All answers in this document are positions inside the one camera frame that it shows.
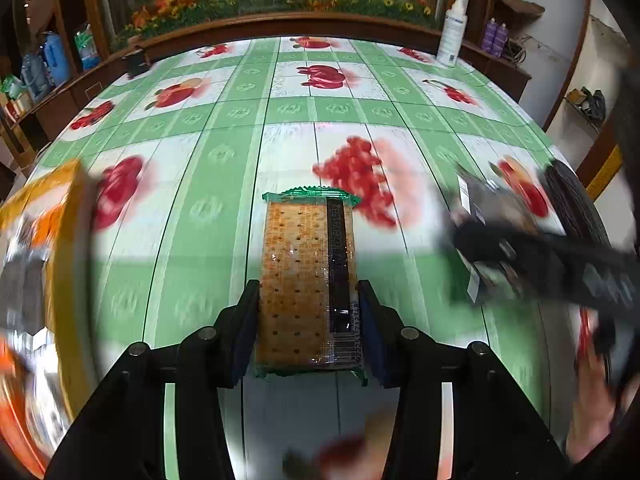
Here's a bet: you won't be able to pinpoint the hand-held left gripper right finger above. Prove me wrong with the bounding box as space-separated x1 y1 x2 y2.
356 279 571 480

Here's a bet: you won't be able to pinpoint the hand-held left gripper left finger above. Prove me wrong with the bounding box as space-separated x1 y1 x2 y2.
44 279 262 480

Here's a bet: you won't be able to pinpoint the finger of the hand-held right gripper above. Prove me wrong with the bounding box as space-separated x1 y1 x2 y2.
445 214 532 267

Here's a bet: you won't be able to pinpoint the clear bag of dark snack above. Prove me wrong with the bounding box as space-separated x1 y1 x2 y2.
452 165 534 306

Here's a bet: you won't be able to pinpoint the cracker packet with green ends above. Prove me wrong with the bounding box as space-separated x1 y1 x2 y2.
254 186 370 387

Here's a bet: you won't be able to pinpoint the white box with yellow tape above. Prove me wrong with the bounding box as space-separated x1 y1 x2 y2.
0 157 109 476

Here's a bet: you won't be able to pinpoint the grey snack packet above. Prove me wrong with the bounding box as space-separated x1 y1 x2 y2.
0 250 52 332

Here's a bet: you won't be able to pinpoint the person's right hand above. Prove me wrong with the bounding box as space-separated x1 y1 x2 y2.
565 310 622 464

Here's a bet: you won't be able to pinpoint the black patterned case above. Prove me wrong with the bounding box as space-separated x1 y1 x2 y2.
542 159 614 257

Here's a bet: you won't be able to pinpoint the dark items on shelf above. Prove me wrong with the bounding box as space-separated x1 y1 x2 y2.
567 87 609 122

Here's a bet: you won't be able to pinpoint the white spray bottle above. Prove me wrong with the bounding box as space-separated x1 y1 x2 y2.
435 0 469 69

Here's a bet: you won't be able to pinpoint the pack of water bottles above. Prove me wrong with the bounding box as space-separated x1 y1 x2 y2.
74 25 101 71

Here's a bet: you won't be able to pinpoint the green and white bag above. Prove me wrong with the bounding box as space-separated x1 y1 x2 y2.
0 75 26 99

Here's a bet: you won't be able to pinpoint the tangled cables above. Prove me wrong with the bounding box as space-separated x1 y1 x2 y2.
505 35 532 67

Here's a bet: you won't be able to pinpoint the wooden wall shelf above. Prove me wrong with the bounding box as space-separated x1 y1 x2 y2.
496 0 546 22

